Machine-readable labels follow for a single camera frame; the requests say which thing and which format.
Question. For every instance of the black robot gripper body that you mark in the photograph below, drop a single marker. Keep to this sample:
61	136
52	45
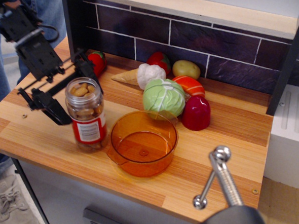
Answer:
42	61

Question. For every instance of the orange transparent plastic pot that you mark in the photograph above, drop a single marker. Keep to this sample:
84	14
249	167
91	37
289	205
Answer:
142	143

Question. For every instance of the green toy cabbage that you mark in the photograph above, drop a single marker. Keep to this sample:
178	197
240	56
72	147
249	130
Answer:
164	95

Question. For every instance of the red toy strawberry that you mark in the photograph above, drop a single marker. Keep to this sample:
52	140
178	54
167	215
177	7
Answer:
160	59

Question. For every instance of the yellow toy potato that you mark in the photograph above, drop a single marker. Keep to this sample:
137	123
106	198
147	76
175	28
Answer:
186	68

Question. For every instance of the clear almond jar red label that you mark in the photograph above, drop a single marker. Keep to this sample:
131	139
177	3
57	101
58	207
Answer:
85	105

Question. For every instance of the orange toy salmon sushi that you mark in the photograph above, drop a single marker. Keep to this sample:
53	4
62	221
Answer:
191	86

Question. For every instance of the dark red toy pepper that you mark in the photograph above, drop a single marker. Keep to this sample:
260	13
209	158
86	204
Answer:
196	115

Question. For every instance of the grey sneaker shoe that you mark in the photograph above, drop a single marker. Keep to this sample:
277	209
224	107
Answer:
14	208

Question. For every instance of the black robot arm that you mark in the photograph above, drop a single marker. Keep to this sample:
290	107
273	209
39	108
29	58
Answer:
21	26

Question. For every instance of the toy ice cream cone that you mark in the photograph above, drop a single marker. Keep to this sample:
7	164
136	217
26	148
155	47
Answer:
141	76

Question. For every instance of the red toy chili pepper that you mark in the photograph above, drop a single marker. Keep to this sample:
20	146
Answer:
99	62

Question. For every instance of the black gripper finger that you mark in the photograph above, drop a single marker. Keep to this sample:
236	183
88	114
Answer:
47	104
86	81

